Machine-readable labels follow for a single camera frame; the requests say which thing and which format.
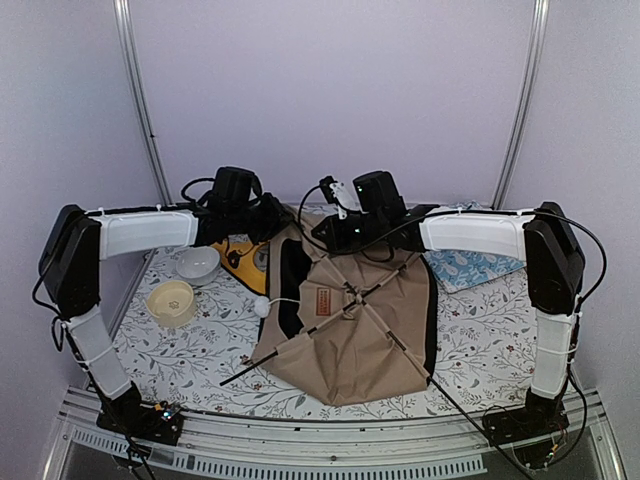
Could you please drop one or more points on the aluminium right corner post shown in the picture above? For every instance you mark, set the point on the aluminium right corner post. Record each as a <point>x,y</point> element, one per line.
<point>531,68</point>

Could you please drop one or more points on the aluminium corner post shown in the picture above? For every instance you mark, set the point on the aluminium corner post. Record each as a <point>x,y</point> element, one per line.
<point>531,68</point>
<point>124,25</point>

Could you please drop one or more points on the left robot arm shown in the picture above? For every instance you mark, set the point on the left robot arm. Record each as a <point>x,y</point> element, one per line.
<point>80,240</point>

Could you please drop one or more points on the white ceramic bowl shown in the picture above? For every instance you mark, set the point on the white ceramic bowl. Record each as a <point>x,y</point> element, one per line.
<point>198,266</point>

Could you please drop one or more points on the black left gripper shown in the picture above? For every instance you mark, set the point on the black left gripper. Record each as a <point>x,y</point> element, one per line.
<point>278,219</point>

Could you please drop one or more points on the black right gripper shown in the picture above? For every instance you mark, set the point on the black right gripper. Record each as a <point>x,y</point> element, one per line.
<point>334,240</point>

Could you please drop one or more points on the aluminium front rail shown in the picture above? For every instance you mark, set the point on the aluminium front rail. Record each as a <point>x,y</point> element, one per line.
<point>266,431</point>

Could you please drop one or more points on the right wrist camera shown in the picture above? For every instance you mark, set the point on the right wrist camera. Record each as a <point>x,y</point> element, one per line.
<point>335,192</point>

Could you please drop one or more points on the blue snowman print cushion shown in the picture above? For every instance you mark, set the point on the blue snowman print cushion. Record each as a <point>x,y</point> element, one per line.
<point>468,245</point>

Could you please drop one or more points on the beige pet tent fabric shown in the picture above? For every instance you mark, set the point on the beige pet tent fabric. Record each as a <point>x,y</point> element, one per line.
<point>370,353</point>

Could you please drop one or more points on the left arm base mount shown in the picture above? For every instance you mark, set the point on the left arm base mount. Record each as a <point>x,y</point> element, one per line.
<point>128,414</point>

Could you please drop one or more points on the aluminium left corner post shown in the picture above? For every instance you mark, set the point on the aluminium left corner post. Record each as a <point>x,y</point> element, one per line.
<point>124,25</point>

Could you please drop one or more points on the white pompom toy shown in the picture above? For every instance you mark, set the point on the white pompom toy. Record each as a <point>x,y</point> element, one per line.
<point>262,306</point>

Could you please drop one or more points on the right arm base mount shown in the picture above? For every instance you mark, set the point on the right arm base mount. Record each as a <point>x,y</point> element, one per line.
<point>539,416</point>

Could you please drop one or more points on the yellow bear bowl stand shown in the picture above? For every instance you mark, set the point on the yellow bear bowl stand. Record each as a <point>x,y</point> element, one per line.
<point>246,261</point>

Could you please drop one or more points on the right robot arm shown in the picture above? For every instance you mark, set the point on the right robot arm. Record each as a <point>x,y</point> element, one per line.
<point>542,239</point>

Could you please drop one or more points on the cream paw print bowl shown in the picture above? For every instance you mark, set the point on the cream paw print bowl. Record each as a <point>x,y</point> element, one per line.
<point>172,304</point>

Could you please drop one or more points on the floral white table mat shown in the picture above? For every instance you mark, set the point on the floral white table mat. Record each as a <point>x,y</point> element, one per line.
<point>490,348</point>

